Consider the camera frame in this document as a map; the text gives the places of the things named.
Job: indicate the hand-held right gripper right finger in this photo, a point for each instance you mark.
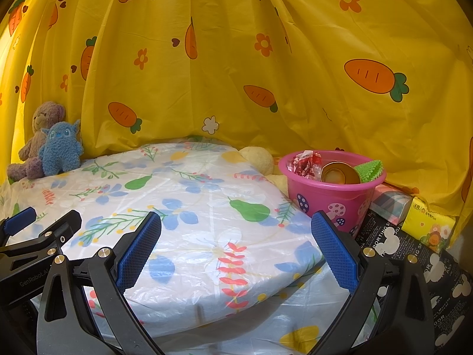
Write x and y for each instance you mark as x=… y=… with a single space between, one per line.
x=334 y=251

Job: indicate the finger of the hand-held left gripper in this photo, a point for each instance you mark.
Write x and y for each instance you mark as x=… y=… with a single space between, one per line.
x=55 y=229
x=22 y=219

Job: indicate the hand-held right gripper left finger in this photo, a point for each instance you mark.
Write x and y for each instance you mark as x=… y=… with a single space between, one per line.
x=140 y=251

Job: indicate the pink plastic bucket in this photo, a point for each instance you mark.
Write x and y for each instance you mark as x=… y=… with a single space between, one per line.
x=325 y=199

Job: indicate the red paper cup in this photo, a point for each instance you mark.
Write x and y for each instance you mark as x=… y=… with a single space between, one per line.
x=338 y=174

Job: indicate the green foam net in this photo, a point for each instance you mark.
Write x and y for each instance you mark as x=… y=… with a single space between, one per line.
x=369 y=170

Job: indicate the red snack wrapper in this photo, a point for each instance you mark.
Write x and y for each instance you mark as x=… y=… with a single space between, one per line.
x=305 y=164

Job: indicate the pastel checked packet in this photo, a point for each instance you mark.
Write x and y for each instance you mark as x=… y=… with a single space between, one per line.
x=391 y=201

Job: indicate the floral plastic table sheet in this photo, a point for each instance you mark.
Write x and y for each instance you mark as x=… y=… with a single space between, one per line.
x=207 y=210

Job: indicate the blue plush monster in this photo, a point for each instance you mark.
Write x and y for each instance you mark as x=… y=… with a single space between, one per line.
x=61 y=148

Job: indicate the yellow tissue pack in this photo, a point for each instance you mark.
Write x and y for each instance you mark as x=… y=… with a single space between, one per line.
x=430 y=225

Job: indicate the purple teddy bear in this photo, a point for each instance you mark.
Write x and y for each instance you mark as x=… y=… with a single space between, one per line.
x=44 y=118

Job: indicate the black mouse print cloth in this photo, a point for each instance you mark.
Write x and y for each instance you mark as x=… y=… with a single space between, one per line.
x=443 y=284

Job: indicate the pale yellow plush toy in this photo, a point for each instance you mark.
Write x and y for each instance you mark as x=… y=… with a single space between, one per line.
x=258 y=159

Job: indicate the yellow carrot print curtain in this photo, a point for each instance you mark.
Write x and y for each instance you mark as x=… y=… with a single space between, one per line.
x=221 y=63

